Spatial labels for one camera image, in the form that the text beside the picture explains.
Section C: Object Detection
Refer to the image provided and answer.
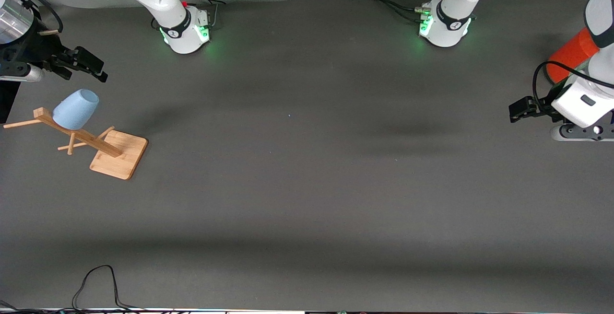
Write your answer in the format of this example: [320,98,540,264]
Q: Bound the light blue cup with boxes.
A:
[52,89,100,131]

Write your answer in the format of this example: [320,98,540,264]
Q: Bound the wooden cup stand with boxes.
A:
[3,107,149,181]

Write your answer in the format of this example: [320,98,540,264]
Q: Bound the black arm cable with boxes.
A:
[0,0,64,34]
[532,60,614,116]

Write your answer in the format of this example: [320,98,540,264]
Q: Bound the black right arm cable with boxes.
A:
[0,0,64,34]

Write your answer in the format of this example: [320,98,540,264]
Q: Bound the orange cylindrical can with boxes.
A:
[547,27,601,85]

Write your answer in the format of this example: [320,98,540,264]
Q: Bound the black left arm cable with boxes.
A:
[532,60,614,116]

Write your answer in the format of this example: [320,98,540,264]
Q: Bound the black left arm base cables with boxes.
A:
[362,0,448,23]

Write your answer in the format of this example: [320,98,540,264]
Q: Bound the black looped cable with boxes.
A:
[71,265,149,313]

